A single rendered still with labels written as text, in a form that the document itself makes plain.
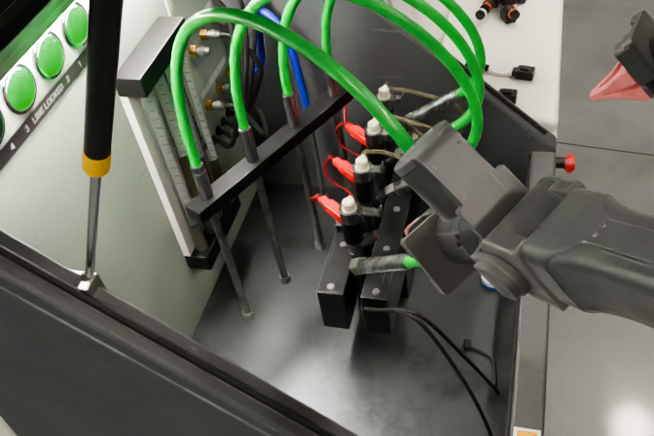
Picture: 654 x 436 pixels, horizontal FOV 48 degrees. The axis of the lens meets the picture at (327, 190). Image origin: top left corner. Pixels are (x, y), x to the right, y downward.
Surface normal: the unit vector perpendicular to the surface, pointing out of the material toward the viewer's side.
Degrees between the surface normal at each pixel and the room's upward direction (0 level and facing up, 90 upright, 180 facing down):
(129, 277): 90
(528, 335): 0
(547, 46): 0
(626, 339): 0
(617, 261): 40
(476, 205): 49
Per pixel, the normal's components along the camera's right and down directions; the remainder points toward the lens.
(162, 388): -0.24, 0.69
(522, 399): -0.14, -0.72
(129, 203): 0.96, 0.07
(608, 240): -0.67, -0.69
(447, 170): 0.07, -0.06
